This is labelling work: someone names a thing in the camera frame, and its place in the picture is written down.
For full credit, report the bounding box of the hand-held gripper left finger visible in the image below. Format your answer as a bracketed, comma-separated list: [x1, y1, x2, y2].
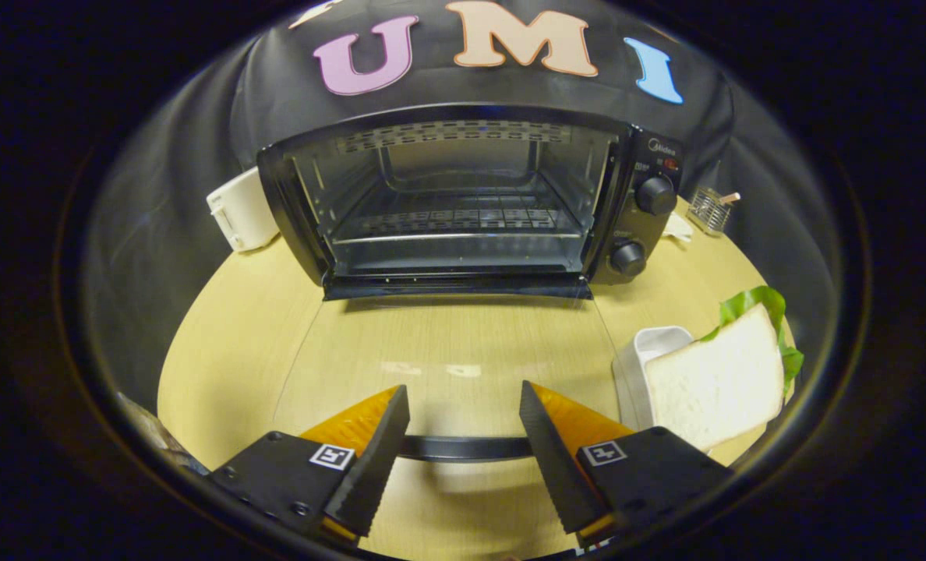
[210, 384, 411, 546]

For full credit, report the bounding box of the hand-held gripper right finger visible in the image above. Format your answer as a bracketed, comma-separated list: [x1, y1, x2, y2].
[519, 380, 733, 549]

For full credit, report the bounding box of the lettuce sandwich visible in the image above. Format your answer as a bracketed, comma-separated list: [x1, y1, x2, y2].
[644, 286, 805, 453]

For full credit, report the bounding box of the black toaster oven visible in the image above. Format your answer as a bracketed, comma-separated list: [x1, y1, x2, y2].
[256, 104, 686, 464]

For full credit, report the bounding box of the white pop-up toaster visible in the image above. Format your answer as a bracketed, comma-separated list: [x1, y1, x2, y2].
[206, 166, 280, 252]

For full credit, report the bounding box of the white rectangular dish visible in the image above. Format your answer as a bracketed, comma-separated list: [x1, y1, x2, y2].
[613, 326, 698, 433]

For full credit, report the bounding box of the black backdrop cloth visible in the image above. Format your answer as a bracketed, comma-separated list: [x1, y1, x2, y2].
[81, 0, 846, 406]

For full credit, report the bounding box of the wire metal utensil holder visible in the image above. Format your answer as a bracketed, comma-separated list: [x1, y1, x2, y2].
[687, 187, 741, 238]

